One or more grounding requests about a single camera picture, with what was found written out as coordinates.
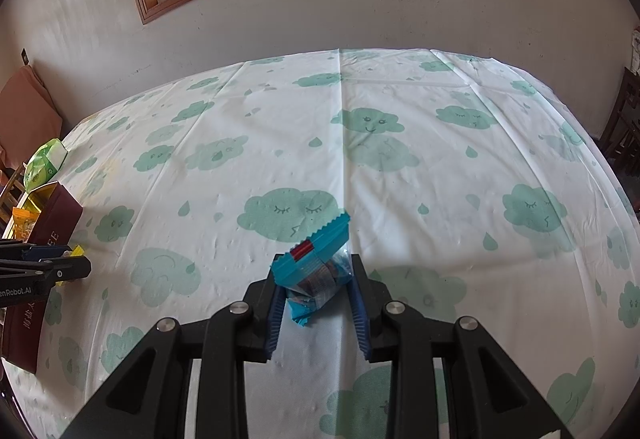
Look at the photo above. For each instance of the pink cloth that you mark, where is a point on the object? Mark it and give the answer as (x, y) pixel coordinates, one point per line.
(25, 109)

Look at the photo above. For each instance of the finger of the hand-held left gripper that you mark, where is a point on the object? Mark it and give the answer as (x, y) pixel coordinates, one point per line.
(45, 253)
(70, 269)

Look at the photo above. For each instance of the orange snack packet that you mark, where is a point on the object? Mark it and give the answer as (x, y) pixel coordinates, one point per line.
(25, 221)

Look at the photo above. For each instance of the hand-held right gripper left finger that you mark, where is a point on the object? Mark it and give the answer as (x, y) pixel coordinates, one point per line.
(275, 319)

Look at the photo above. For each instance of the yellow candy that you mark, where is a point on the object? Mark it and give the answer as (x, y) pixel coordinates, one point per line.
(79, 250)

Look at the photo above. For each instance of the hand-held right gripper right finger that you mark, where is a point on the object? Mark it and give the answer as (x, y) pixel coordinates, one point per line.
(360, 319)

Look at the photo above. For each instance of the printed paper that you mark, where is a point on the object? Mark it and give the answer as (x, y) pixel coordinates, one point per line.
(636, 49)

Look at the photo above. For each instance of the dark wooden furniture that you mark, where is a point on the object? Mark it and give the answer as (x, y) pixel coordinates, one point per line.
(622, 119)

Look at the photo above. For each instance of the light wooden chair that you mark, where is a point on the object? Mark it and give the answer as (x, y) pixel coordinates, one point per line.
(12, 189)

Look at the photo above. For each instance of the green tissue pack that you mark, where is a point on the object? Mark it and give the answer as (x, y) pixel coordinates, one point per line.
(45, 164)

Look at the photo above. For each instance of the dark red tin box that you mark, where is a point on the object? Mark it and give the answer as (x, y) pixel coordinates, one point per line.
(57, 219)

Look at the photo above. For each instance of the cloud print tablecloth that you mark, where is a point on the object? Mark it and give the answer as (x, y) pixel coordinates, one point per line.
(400, 179)

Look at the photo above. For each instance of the small blue snack packet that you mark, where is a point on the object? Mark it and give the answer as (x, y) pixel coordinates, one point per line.
(315, 264)

